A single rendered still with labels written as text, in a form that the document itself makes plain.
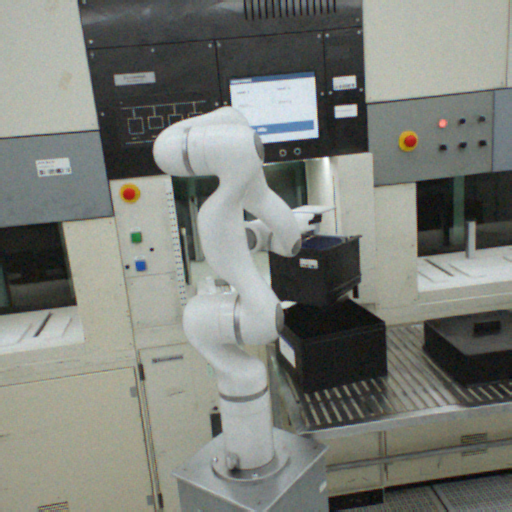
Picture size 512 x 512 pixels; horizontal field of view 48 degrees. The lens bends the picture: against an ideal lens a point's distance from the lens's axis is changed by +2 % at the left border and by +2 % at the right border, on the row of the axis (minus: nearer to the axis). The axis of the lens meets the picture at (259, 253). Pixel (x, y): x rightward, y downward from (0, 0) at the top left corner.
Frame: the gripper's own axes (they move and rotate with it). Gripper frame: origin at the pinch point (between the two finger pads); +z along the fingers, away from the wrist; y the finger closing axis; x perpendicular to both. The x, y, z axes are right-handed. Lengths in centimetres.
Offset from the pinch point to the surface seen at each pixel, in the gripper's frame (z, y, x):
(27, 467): -59, -90, -84
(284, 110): 13.5, -16.9, 32.2
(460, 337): 15, 40, -39
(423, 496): 46, 13, -124
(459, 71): 58, 25, 39
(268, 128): 9.4, -21.1, 27.0
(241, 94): 3.6, -26.6, 38.5
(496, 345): 14, 51, -39
